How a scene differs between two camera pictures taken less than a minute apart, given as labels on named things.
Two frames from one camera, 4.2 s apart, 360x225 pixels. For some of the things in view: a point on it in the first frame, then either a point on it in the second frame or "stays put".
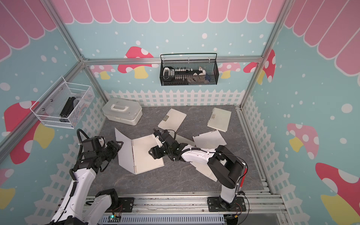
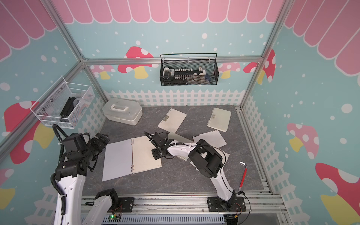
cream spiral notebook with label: [219, 119] stays put
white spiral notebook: [212, 139] stays put
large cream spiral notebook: [172, 120] stays put
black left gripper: [115, 147] → [101, 145]
